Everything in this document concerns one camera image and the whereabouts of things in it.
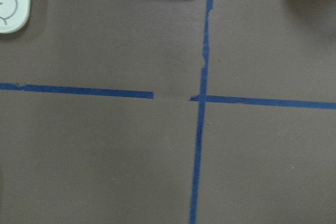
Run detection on white bear tray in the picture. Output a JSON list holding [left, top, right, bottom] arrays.
[[1, 0, 32, 34]]

